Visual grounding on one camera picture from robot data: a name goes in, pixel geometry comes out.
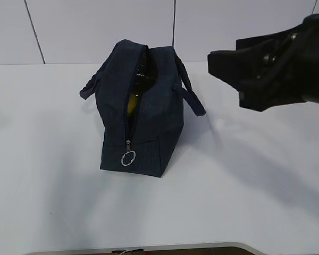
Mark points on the yellow lemon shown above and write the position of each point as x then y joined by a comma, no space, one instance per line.
132,104

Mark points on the dark navy lunch bag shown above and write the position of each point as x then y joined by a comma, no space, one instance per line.
143,143

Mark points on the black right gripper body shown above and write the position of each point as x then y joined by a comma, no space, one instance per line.
292,64

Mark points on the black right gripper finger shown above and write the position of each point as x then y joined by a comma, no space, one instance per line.
250,93
251,60

